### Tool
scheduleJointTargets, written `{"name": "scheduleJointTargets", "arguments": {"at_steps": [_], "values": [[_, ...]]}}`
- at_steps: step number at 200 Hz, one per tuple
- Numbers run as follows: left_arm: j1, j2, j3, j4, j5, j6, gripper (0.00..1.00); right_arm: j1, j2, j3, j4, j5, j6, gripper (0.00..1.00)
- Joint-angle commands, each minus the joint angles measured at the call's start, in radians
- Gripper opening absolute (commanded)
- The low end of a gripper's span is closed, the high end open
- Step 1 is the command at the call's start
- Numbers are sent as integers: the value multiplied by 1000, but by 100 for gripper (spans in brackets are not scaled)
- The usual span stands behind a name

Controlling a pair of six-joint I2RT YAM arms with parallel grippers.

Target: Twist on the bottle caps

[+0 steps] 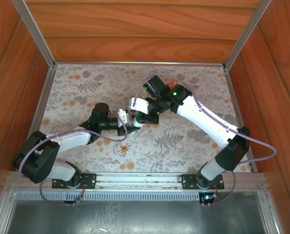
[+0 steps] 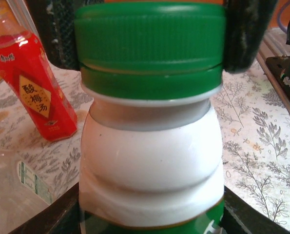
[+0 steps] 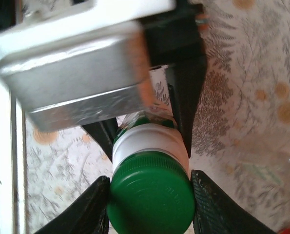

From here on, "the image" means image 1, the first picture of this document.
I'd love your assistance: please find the aluminium back rail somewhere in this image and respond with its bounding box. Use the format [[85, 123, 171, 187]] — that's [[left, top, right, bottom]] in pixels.
[[54, 60, 226, 67]]

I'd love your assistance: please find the aluminium corner post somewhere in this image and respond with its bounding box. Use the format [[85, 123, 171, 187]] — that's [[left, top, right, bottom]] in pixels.
[[12, 0, 57, 69], [224, 0, 272, 70]]

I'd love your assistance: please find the purple cable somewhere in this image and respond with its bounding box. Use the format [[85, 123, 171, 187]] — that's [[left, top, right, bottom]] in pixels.
[[134, 72, 277, 207], [18, 111, 129, 207]]

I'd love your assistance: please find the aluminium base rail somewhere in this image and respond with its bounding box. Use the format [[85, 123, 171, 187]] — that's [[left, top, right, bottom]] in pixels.
[[4, 171, 267, 191]]

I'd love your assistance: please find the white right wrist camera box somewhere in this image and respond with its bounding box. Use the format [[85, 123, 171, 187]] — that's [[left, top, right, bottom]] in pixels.
[[128, 97, 150, 114]]

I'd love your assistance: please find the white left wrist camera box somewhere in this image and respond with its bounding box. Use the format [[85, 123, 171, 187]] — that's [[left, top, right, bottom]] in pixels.
[[117, 109, 134, 127]]

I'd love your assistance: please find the aluminium side rail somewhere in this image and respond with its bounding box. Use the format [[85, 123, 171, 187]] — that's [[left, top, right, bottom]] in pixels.
[[17, 67, 55, 171], [224, 69, 255, 171]]

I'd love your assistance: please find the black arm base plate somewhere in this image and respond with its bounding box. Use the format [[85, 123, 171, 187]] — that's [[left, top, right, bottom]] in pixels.
[[51, 173, 97, 190], [181, 173, 225, 190]]

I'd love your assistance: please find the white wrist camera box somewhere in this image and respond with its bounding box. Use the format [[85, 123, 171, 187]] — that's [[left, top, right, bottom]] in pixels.
[[117, 109, 134, 127], [128, 97, 150, 114]]

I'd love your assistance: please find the galvanised metal sheet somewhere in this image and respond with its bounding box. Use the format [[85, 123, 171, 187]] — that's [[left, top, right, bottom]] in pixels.
[[5, 199, 270, 234]]

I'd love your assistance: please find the floral table cloth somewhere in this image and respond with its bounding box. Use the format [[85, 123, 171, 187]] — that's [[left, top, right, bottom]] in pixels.
[[27, 63, 254, 173]]

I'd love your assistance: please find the grey slotted cable duct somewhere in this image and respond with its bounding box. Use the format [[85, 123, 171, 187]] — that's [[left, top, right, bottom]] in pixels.
[[14, 191, 260, 202]]

